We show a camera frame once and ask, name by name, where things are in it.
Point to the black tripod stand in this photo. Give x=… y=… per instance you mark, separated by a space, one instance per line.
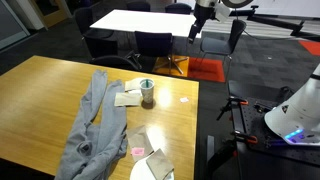
x=273 y=21

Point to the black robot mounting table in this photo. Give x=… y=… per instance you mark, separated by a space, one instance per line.
x=253 y=123

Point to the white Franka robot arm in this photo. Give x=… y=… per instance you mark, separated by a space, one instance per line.
x=296 y=110

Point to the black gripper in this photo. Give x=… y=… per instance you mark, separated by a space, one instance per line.
x=204 y=15

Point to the white meeting table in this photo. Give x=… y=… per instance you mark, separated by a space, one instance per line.
x=143 y=21

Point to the black chair gray seat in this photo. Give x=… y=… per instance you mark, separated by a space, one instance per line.
x=216 y=45

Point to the gray garment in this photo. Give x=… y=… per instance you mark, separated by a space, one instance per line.
x=96 y=133

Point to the clear plastic cup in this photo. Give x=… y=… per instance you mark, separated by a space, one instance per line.
x=147 y=93

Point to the orange black clamp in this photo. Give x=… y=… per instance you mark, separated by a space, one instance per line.
x=233 y=101
x=246 y=136

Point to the black office chair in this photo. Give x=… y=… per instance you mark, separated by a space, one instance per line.
x=138 y=6
x=113 y=61
x=178 y=8
x=100 y=45

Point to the black chair silver legs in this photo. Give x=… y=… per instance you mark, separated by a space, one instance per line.
x=153 y=43

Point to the gray wrist camera box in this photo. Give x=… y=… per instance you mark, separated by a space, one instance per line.
x=222 y=12

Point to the brown paper napkin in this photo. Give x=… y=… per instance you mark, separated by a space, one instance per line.
x=160 y=165
x=132 y=85
x=127 y=99
x=138 y=140

